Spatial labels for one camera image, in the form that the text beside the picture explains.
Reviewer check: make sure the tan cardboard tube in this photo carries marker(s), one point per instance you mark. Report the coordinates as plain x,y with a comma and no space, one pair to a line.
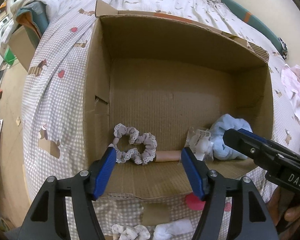
167,156

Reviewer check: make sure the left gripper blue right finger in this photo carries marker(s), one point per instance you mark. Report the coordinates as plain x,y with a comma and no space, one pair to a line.
249,217

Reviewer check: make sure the white washing machine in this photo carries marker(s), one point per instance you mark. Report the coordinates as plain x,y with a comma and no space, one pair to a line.
2,26

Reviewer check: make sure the teal orange folded blanket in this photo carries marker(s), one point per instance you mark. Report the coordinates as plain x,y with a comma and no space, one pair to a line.
33,17

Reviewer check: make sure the small cardboard box on floor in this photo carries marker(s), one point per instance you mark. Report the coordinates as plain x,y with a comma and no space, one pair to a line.
21,47

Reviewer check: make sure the checkered dog print bedsheet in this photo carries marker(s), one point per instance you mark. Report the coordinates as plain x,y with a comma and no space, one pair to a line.
52,105

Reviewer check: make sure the white knotted cloth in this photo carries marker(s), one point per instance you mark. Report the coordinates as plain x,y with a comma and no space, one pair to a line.
168,230

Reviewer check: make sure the teal pillow with orange stripe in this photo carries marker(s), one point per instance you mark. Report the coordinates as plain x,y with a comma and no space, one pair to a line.
250,19

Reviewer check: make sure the green plastic bin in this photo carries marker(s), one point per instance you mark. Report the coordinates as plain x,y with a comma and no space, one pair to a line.
9,57

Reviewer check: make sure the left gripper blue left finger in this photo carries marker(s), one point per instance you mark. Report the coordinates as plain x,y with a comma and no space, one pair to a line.
47,219

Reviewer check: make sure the person right hand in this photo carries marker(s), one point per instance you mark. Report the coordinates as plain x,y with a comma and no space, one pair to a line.
291,215

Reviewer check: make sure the beige knotted scrunchie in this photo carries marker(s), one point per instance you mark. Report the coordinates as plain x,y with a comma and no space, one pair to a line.
138,232

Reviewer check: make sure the brown cardboard box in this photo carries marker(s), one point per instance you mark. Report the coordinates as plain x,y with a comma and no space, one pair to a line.
163,74

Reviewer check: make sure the pink clothing pile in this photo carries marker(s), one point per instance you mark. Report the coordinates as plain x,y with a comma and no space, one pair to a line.
290,78

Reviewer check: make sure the light blue fluffy scrunchie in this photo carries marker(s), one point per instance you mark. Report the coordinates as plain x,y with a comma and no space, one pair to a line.
223,141

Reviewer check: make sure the grey lace trimmed scrunchie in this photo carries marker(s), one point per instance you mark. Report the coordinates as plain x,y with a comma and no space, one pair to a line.
144,145

